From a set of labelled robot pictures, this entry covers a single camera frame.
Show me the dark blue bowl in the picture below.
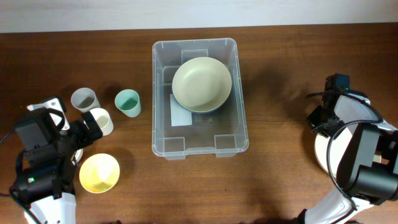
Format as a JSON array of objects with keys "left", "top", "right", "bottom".
[{"left": 173, "top": 89, "right": 231, "bottom": 113}]

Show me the yellow small bowl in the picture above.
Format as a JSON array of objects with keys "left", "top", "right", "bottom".
[{"left": 79, "top": 153, "right": 120, "bottom": 194}]

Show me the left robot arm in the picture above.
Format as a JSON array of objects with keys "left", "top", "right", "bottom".
[{"left": 9, "top": 108, "right": 103, "bottom": 223}]

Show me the clear plastic storage bin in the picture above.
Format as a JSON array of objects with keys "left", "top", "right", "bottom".
[{"left": 152, "top": 38, "right": 249, "bottom": 160}]

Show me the cream bowl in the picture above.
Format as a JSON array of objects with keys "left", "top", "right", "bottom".
[
  {"left": 171, "top": 56, "right": 233, "bottom": 113},
  {"left": 314, "top": 128, "right": 353, "bottom": 175}
]

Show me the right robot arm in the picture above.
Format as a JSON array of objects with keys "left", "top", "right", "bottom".
[{"left": 297, "top": 73, "right": 397, "bottom": 223}]

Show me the mint green cup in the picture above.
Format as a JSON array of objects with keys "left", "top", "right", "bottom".
[{"left": 114, "top": 89, "right": 141, "bottom": 118}]

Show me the white small bowl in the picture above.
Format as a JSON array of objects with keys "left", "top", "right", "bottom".
[{"left": 73, "top": 149, "right": 83, "bottom": 164}]

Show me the cream cup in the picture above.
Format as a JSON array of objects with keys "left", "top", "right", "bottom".
[{"left": 90, "top": 108, "right": 114, "bottom": 136}]

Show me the grey cup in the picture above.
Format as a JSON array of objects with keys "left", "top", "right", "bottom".
[{"left": 71, "top": 87, "right": 101, "bottom": 113}]

